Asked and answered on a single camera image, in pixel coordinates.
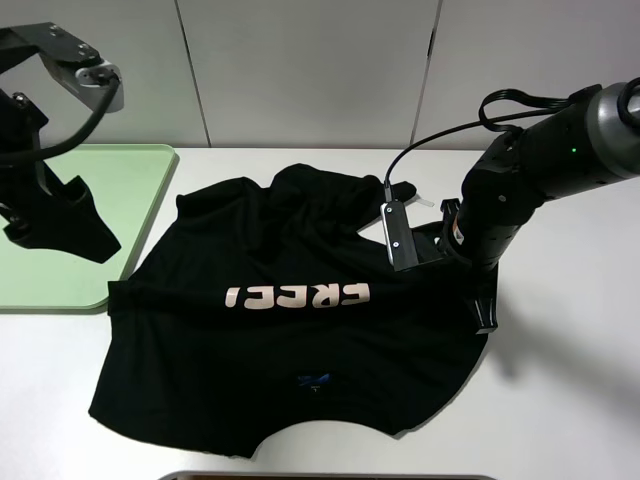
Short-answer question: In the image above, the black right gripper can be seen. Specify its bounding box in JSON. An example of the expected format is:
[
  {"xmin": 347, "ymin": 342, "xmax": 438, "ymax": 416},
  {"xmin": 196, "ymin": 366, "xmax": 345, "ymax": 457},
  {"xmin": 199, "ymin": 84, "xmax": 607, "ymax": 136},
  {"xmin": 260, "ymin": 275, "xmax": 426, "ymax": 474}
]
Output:
[{"xmin": 412, "ymin": 199, "xmax": 498, "ymax": 334}]

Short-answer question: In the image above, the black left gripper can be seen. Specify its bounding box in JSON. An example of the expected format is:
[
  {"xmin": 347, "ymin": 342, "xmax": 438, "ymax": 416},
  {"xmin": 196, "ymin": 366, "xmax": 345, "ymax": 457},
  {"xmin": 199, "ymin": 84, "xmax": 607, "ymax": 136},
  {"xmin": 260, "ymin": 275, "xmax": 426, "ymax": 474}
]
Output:
[{"xmin": 1, "ymin": 90, "xmax": 121, "ymax": 263}]

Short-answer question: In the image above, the black short sleeve t-shirt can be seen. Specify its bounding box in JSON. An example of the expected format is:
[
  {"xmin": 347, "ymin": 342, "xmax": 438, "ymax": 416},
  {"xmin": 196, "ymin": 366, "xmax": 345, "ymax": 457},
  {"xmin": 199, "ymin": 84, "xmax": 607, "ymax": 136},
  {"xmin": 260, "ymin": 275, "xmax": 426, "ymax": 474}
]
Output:
[{"xmin": 89, "ymin": 164, "xmax": 486, "ymax": 457}]

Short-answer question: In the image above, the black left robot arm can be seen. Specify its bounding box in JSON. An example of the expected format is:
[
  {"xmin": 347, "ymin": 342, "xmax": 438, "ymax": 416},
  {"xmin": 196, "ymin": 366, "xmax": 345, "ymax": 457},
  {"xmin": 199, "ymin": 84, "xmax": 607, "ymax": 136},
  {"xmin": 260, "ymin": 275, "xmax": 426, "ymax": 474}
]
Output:
[{"xmin": 1, "ymin": 22, "xmax": 124, "ymax": 264}]

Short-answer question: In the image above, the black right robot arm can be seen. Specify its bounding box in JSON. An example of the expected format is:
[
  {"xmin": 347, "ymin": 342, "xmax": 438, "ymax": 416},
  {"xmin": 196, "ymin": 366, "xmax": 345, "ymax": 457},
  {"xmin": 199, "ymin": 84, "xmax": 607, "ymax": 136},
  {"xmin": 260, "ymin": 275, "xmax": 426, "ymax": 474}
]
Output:
[{"xmin": 437, "ymin": 79, "xmax": 639, "ymax": 334}]

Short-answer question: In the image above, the light green plastic tray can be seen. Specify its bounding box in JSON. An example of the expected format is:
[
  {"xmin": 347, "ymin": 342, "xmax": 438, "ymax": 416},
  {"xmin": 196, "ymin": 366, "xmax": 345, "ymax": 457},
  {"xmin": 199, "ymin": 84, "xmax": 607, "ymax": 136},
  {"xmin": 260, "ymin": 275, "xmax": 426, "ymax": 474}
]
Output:
[{"xmin": 1, "ymin": 145, "xmax": 178, "ymax": 313}]

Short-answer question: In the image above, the clear tape piece far right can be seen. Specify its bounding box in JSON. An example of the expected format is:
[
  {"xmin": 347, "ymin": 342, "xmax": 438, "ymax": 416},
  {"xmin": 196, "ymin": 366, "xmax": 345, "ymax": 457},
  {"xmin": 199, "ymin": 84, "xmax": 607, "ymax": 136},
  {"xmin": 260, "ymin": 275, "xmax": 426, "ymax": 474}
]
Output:
[{"xmin": 415, "ymin": 197, "xmax": 435, "ymax": 208}]

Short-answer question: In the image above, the black left camera cable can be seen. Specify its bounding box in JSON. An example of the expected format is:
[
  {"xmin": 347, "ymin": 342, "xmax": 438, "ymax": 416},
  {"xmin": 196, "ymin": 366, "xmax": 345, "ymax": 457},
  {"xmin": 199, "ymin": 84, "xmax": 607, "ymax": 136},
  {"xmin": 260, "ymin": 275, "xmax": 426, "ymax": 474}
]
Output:
[{"xmin": 0, "ymin": 74, "xmax": 121, "ymax": 166}]

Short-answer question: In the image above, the black camera cable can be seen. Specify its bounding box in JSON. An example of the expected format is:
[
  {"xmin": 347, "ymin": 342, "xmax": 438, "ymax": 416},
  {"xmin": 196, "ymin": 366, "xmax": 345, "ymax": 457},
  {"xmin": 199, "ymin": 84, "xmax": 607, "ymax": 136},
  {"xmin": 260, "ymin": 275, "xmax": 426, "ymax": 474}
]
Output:
[
  {"xmin": 382, "ymin": 87, "xmax": 601, "ymax": 203},
  {"xmin": 0, "ymin": 74, "xmax": 121, "ymax": 166}
]

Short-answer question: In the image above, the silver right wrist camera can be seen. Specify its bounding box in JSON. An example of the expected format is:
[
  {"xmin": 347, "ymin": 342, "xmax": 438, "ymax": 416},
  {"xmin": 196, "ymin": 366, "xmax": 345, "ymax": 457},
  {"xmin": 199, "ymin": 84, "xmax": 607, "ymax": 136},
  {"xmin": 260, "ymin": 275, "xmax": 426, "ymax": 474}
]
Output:
[{"xmin": 381, "ymin": 200, "xmax": 419, "ymax": 272}]

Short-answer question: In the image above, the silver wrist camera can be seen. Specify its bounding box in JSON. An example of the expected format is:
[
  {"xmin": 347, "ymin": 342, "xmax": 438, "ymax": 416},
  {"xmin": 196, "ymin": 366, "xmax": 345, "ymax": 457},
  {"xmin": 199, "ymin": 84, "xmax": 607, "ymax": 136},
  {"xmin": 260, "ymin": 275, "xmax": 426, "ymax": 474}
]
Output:
[
  {"xmin": 40, "ymin": 54, "xmax": 121, "ymax": 111},
  {"xmin": 381, "ymin": 200, "xmax": 419, "ymax": 272}
]

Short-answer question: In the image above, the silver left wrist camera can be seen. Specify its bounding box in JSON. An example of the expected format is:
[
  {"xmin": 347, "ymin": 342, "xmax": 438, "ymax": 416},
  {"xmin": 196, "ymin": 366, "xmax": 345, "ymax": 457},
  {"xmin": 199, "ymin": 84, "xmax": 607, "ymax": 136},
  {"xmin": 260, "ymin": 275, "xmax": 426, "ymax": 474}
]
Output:
[{"xmin": 40, "ymin": 54, "xmax": 121, "ymax": 111}]

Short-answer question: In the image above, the black right camera cable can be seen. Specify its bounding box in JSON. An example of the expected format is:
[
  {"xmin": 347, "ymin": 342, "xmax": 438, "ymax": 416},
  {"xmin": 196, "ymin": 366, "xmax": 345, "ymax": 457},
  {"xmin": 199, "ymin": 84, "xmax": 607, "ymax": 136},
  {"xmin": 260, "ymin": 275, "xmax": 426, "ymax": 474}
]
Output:
[{"xmin": 382, "ymin": 87, "xmax": 601, "ymax": 203}]

